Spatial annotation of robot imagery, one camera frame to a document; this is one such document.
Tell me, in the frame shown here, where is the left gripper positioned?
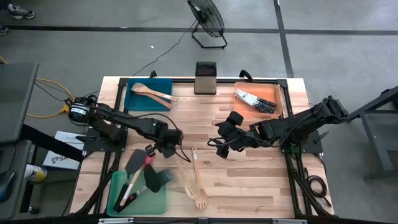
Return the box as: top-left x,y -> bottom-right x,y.
145,129 -> 185,159

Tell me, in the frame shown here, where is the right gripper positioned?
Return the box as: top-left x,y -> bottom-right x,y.
215,121 -> 262,151

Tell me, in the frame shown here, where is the black oval serving spoon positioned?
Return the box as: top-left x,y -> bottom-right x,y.
115,163 -> 163,213

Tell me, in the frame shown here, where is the wooden notched spoon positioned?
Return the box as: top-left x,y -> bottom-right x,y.
190,145 -> 210,210

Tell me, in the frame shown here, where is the red spatula wooden handle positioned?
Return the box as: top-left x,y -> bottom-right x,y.
118,154 -> 155,208

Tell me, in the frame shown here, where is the wooden slotted spatula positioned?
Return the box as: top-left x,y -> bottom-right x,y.
174,155 -> 201,201

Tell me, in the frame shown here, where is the orange plastic bin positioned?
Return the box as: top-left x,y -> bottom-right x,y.
233,81 -> 284,120

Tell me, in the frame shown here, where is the blue plastic bin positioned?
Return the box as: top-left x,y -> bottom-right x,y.
124,77 -> 174,113

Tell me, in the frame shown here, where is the steel box grater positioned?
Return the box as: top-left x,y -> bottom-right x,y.
194,60 -> 218,96

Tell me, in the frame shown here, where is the green plastic bin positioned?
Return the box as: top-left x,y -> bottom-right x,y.
106,170 -> 169,217

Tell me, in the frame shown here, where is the white printed paper sheet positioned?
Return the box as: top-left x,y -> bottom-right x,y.
42,130 -> 85,170

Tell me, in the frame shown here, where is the black diagonal bar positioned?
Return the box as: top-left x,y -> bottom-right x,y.
19,123 -> 85,163

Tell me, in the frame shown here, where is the black floor fan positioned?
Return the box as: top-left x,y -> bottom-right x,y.
187,0 -> 228,50

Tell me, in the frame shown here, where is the white yellow spray can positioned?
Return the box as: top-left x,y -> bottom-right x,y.
24,164 -> 49,183

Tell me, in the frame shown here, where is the grey desk top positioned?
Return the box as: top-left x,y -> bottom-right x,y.
0,139 -> 33,220
0,61 -> 40,144

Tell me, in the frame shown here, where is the black metal stand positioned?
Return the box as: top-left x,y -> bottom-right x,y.
346,85 -> 398,182

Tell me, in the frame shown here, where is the dark computer mouse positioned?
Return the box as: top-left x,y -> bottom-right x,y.
0,170 -> 16,203

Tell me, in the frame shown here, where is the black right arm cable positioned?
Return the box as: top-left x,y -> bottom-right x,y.
207,136 -> 233,148

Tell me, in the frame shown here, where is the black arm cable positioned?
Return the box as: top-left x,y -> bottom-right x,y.
207,136 -> 233,148
129,113 -> 192,164

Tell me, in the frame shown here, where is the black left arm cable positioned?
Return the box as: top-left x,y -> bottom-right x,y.
129,113 -> 192,164

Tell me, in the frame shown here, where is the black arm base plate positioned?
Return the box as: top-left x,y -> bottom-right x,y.
278,128 -> 325,155
75,126 -> 129,154

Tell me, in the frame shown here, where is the black metal table frame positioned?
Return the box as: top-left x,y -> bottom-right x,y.
73,76 -> 335,219

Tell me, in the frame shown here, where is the black fan power cable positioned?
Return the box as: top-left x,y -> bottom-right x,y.
132,19 -> 198,77

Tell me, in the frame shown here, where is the coiled black cable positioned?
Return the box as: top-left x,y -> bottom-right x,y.
305,167 -> 333,208

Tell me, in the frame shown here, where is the yellow extension cable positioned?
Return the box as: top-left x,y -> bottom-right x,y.
0,55 -> 71,120

